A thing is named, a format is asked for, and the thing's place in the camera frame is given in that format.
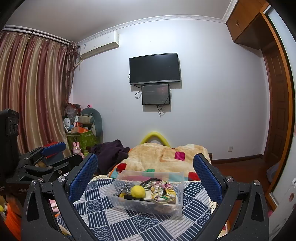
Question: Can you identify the clear plastic storage box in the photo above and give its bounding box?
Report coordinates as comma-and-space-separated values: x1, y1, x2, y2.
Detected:
106, 170, 184, 216

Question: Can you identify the yellow green curved pillow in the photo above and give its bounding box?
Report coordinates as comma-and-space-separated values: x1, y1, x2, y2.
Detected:
140, 132, 171, 148

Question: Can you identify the dark purple clothing pile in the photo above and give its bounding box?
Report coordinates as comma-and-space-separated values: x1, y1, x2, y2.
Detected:
90, 140, 130, 175

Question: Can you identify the grey green plush toy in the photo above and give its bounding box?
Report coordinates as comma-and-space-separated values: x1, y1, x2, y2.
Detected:
78, 108, 103, 143

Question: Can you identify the pink bunny figure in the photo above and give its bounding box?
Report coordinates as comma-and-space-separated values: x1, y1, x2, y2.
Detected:
72, 142, 85, 159

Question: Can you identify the beige plush blanket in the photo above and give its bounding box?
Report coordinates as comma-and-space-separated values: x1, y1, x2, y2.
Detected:
108, 143, 212, 181

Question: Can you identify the wooden upper cabinet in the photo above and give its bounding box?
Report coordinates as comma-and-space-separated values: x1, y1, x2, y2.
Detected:
226, 0, 274, 50

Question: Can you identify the small wall monitor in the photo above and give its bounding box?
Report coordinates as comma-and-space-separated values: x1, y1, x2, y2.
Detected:
142, 84, 171, 105

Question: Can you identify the brown wooden door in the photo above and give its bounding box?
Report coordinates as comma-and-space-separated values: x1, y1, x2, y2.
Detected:
262, 15, 295, 193

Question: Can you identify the green cardboard box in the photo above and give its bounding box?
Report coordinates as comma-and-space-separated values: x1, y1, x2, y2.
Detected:
66, 131, 97, 153

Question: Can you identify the white black-trimmed cloth bag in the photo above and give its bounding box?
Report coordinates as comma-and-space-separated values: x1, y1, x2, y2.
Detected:
124, 178, 179, 210

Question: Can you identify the striped red gold curtain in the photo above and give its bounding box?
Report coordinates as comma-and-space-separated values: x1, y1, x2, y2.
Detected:
1, 32, 78, 154

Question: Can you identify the blue white patterned tablecloth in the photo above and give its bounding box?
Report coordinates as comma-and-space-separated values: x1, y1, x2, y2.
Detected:
55, 176, 223, 241

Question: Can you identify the yellow felt ball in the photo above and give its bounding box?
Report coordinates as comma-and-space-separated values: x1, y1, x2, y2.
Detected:
130, 185, 145, 199

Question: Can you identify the white air conditioner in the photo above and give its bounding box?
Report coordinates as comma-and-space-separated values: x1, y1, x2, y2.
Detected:
80, 31, 119, 59

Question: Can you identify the floral silk scrunchie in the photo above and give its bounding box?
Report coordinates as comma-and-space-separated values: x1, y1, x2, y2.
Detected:
144, 181, 177, 204

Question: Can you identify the large wall television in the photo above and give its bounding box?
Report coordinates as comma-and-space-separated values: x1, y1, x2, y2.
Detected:
129, 53, 181, 85

